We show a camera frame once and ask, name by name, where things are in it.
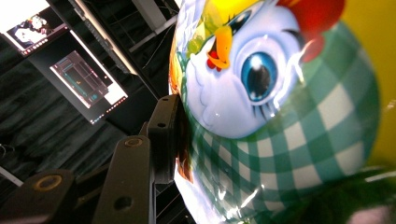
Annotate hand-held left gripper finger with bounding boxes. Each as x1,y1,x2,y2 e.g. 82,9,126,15
146,94,182,185

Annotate yellow spout pouch green cap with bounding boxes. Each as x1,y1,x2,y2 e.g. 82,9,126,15
167,0,396,224

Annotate computer monitor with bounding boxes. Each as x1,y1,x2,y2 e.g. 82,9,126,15
0,0,69,58
49,49,129,126

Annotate metal frame beam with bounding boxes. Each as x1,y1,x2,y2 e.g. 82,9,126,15
69,0,139,77

